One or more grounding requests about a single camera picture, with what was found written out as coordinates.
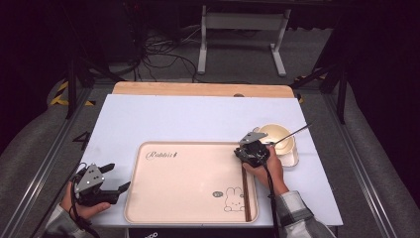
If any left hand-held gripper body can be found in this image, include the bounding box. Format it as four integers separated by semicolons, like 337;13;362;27
72;163;120;207

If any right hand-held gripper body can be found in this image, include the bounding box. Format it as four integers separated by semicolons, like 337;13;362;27
233;131;271;168

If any cream bowl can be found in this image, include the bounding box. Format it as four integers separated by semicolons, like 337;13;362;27
257;123;295;157

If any white square plate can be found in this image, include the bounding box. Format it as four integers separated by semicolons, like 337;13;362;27
252;127;300;168

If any pink tray with rabbit print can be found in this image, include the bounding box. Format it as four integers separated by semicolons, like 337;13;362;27
123;141;260;226

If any person's right hand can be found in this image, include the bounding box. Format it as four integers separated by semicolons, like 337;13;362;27
242;145;290;196

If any person's left hand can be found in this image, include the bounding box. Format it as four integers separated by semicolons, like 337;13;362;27
59;181;112;221

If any white table mat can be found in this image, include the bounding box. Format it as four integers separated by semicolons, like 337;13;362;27
80;93;344;229

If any yellow and black floor tape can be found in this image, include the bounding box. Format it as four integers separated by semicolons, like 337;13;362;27
49;80;97;107

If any black box with white print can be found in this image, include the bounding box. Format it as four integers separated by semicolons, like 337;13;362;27
128;227;275;238

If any black tripod stand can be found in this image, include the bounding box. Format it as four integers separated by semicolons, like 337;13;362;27
63;56;127;120
290;60;348;125

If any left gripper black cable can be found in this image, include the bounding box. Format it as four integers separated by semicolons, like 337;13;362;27
69;162;100;238

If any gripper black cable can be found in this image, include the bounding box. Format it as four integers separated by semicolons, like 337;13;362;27
261;161;280;238
69;162;100;238

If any aluminium floor rail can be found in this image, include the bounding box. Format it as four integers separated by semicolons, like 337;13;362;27
0;87;95;238
321;93;397;238

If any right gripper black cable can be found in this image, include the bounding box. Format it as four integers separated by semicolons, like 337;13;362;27
261;161;280;238

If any bundle of black floor cables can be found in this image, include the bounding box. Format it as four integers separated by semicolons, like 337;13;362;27
108;19;202;83

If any white metal stand frame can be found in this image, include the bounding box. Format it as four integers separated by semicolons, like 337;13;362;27
196;4;292;77

